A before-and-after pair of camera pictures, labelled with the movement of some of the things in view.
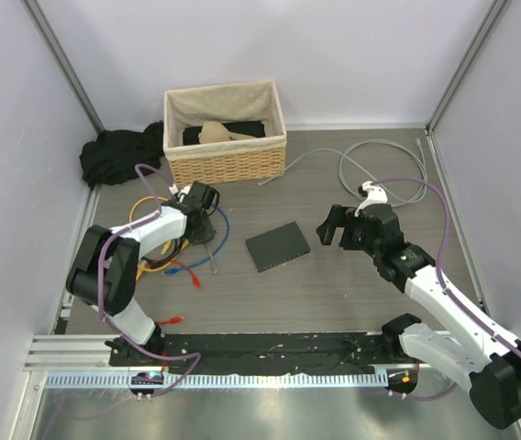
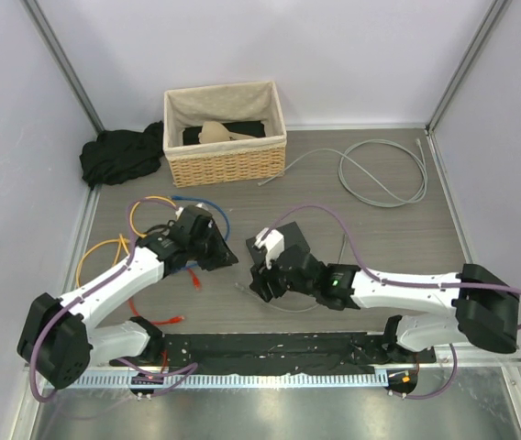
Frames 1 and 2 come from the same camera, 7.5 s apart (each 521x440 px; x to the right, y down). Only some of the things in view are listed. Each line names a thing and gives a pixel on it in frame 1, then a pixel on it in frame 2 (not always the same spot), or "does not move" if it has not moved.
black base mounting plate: [266, 353] does not move
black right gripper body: [354, 236] → [279, 283]
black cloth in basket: [249, 128] does not move
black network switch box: [277, 247] does not move
